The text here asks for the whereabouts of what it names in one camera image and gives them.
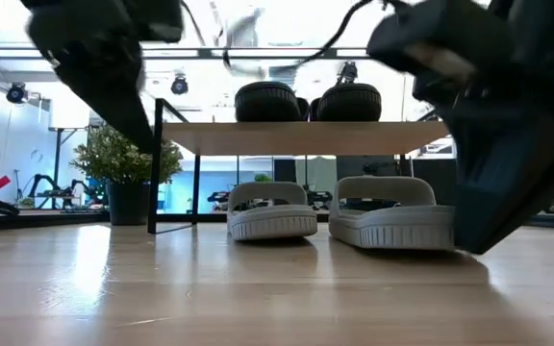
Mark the black rubber slide sandal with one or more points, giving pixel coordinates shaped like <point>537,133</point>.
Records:
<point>267,103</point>
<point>349,103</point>

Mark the green potted plant black pot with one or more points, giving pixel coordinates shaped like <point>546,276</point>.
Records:
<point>125,158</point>

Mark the metal overhead frame bar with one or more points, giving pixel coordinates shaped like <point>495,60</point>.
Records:
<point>258,53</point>

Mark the background black robot arm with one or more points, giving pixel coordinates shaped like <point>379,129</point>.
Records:
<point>46,187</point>

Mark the wooden shelf with black frame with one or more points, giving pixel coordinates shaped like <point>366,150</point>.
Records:
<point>306,138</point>

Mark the black ceiling spotlight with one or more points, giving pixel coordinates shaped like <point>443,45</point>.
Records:
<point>16,93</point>
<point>348,72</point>
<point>179,85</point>

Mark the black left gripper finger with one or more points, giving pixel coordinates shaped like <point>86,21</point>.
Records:
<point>99,91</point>
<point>128,86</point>

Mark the black background stand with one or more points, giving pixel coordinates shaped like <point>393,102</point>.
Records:
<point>58,158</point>

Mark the light grey slide sandal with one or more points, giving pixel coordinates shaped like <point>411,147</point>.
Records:
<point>392,226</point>
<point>272,221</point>

